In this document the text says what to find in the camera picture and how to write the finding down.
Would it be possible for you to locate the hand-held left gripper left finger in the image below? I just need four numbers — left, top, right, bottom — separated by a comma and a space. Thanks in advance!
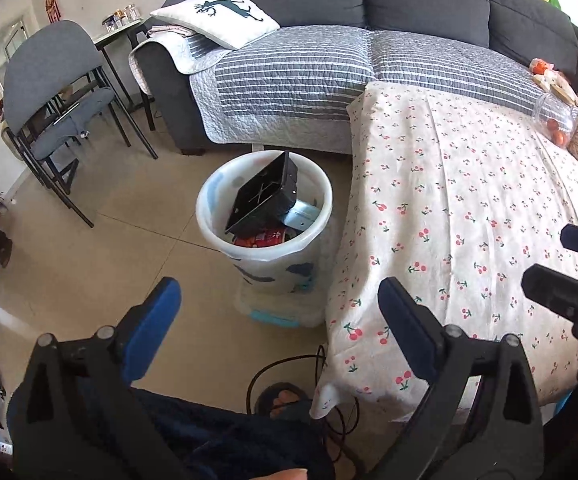
6, 276, 182, 480

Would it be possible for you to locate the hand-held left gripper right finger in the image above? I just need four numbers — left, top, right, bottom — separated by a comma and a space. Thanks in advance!
369, 276, 545, 480

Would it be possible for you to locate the white plastic trash bin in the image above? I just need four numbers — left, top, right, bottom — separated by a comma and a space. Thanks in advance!
196, 150, 334, 328

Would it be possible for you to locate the red snack packet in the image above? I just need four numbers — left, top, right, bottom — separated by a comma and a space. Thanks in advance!
233, 227, 290, 248

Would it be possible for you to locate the small drink carton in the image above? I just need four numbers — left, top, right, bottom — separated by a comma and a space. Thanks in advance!
281, 200, 322, 231

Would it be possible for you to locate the black plastic tray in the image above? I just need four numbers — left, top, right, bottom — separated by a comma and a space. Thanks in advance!
225, 151, 298, 236

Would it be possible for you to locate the dark blue fleece clothing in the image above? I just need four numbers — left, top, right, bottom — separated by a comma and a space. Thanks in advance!
6, 385, 337, 480

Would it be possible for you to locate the dark slipper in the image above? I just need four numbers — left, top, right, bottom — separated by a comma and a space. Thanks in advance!
254, 382, 315, 423

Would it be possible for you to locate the person's foot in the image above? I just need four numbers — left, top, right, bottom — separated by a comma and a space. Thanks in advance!
269, 390, 297, 418

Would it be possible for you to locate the cherry print tablecloth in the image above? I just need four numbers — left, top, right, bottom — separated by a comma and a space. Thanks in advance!
310, 82, 578, 421

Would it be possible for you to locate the beige snack packet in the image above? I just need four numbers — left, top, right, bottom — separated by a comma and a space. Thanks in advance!
533, 69, 578, 107

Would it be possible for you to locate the person's bare knee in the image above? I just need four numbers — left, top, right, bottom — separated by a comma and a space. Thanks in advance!
259, 467, 310, 480

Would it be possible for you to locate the grey striped quilt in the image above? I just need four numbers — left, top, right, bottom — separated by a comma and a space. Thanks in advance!
129, 25, 578, 181

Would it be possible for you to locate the grey folding chair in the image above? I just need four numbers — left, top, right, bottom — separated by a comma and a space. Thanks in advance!
1, 20, 160, 228

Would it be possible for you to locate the dark grey sofa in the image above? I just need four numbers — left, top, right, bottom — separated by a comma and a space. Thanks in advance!
136, 0, 578, 156

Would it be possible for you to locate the black legged side table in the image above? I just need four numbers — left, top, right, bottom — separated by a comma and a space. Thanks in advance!
91, 19, 160, 161

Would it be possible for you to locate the folded pale cloth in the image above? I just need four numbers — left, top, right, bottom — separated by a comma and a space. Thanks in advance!
145, 24, 197, 40

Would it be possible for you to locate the white deer print pillow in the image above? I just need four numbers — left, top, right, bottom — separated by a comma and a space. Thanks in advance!
150, 0, 281, 51

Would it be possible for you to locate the black cable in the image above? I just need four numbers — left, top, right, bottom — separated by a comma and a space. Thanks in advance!
246, 342, 362, 463

